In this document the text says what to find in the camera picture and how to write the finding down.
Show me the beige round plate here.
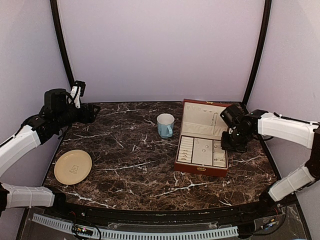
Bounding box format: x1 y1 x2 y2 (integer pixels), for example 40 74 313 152
54 149 92 185

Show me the light blue mug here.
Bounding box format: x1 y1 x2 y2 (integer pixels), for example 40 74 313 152
156 113 175 139

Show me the black left corner post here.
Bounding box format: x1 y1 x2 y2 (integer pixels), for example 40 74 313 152
49 0 75 88

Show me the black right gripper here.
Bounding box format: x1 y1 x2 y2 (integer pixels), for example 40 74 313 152
221 127 251 153

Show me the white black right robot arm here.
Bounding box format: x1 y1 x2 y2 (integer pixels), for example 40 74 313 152
220 105 320 217

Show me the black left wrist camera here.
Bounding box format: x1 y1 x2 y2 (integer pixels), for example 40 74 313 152
73 80 86 97

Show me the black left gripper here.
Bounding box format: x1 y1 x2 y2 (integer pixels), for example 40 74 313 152
54 102 100 130

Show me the white slotted cable duct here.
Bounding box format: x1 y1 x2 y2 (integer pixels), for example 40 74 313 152
31 213 239 240

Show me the brown jewelry tray insert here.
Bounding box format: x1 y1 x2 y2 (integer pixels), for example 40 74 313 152
176 136 228 169

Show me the black corner post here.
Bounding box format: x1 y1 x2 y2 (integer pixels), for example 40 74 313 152
49 0 75 88
241 0 272 108

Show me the black right corner post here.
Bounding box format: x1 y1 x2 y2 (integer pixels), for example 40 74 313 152
241 0 272 108

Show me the black front table rail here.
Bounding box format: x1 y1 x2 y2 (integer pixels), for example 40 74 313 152
24 192 298 226

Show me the brown jewelry box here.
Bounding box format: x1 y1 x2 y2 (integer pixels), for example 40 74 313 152
174 99 230 177

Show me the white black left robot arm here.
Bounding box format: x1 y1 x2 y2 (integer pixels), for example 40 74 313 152
0 85 101 218

